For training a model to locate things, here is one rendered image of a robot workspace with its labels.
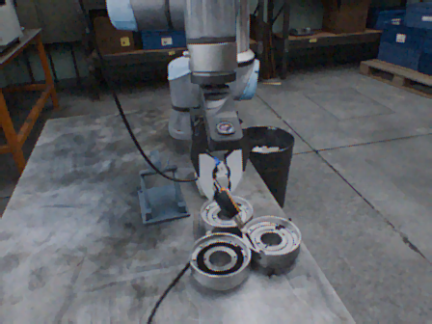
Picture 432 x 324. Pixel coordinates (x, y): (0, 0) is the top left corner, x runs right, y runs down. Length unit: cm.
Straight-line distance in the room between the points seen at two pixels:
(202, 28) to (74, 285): 47
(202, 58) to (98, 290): 42
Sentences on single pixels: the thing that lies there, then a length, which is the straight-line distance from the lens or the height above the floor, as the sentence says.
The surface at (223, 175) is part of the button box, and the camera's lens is 82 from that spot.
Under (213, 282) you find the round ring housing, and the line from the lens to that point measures 60.
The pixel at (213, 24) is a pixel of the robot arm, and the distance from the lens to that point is 52.
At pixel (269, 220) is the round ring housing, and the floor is 83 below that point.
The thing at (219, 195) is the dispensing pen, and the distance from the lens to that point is 59.
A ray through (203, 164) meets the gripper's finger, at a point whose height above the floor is 99.
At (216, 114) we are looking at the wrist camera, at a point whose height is 109.
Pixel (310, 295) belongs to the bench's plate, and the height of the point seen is 80.
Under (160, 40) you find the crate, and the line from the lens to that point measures 408.
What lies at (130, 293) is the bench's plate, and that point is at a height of 80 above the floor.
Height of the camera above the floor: 128
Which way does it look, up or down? 29 degrees down
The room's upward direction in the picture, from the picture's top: 2 degrees counter-clockwise
